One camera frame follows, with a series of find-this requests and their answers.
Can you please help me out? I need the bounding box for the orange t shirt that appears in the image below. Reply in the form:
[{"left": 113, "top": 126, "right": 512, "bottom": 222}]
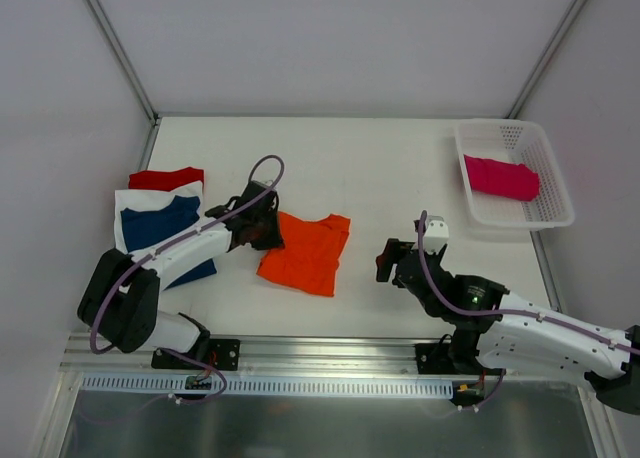
[{"left": 256, "top": 212, "right": 351, "bottom": 297}]

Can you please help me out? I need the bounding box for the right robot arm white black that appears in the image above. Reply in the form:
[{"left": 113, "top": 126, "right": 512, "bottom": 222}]
[{"left": 375, "top": 238, "right": 639, "bottom": 415}]

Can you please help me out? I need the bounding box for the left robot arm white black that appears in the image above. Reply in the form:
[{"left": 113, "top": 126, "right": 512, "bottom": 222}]
[{"left": 77, "top": 180, "right": 284, "bottom": 368}]

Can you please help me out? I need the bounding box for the blue folded t shirt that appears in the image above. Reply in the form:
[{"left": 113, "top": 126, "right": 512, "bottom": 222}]
[{"left": 120, "top": 194, "right": 218, "bottom": 292}]

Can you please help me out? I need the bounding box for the white folded t shirt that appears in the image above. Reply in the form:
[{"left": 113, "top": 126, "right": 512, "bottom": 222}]
[{"left": 114, "top": 181, "right": 204, "bottom": 252}]

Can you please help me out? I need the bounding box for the red folded t shirt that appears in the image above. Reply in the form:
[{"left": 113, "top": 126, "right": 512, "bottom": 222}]
[{"left": 128, "top": 167, "right": 205, "bottom": 192}]

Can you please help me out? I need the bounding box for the pink t shirt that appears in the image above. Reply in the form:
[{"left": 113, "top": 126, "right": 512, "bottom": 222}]
[{"left": 464, "top": 155, "right": 540, "bottom": 202}]

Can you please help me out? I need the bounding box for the white plastic basket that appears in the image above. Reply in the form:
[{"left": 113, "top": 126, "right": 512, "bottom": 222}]
[{"left": 454, "top": 119, "right": 575, "bottom": 231}]

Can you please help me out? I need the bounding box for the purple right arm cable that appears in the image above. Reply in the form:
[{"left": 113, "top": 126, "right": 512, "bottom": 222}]
[{"left": 418, "top": 209, "right": 640, "bottom": 413}]

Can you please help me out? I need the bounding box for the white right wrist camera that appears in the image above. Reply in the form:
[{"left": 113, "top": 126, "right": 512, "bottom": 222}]
[{"left": 421, "top": 215, "right": 449, "bottom": 255}]

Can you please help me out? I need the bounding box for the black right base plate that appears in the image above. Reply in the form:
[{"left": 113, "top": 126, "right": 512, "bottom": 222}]
[{"left": 414, "top": 341, "right": 482, "bottom": 375}]

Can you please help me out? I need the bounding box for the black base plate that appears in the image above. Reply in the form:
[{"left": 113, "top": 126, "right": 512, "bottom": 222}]
[
  {"left": 414, "top": 341, "right": 482, "bottom": 375},
  {"left": 151, "top": 335, "right": 241, "bottom": 371}
]

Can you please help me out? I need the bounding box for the aluminium mounting rail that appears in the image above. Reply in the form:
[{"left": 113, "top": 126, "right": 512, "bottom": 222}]
[{"left": 60, "top": 333, "right": 443, "bottom": 379}]

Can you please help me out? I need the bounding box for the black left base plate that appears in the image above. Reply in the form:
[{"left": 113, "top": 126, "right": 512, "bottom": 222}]
[{"left": 151, "top": 335, "right": 241, "bottom": 371}]

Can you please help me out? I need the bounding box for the white slotted cable duct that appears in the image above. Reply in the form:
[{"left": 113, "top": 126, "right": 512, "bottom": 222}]
[{"left": 81, "top": 373, "right": 454, "bottom": 400}]

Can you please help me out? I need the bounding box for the left aluminium frame post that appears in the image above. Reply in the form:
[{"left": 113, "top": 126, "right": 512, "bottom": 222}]
[{"left": 74, "top": 0, "right": 160, "bottom": 124}]

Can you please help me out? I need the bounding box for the aluminium frame post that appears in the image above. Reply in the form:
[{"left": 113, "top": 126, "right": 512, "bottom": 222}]
[
  {"left": 74, "top": 0, "right": 160, "bottom": 124},
  {"left": 504, "top": 0, "right": 591, "bottom": 119}
]

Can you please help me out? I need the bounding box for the right aluminium frame post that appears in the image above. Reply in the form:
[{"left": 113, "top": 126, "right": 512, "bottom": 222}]
[{"left": 504, "top": 0, "right": 591, "bottom": 119}]

